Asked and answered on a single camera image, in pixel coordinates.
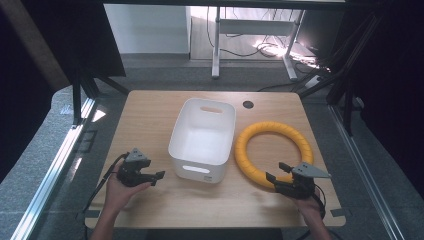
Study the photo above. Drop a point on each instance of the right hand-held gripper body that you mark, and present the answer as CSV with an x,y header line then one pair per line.
x,y
300,186

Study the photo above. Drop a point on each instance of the black stand legs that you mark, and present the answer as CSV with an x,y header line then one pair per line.
x,y
77,100
346,106

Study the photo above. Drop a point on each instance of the black curtain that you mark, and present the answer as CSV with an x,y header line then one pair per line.
x,y
390,83
50,36

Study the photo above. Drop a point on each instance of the person's left hand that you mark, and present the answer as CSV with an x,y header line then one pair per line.
x,y
118,195

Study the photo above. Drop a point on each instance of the dark tape strip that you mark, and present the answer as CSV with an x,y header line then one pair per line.
x,y
338,212
92,214

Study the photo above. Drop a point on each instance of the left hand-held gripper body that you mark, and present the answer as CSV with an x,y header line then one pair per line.
x,y
132,171

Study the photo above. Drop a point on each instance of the aluminium rail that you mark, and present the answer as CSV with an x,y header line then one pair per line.
x,y
365,170
50,173

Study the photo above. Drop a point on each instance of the person's right hand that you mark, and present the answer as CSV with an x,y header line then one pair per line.
x,y
311,210

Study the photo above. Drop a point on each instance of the white power strip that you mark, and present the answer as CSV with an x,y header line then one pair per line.
x,y
313,82

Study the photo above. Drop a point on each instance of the white plastic basket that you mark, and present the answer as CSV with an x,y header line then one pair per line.
x,y
203,143

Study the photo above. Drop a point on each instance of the white metal desk frame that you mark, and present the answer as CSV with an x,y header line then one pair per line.
x,y
255,26

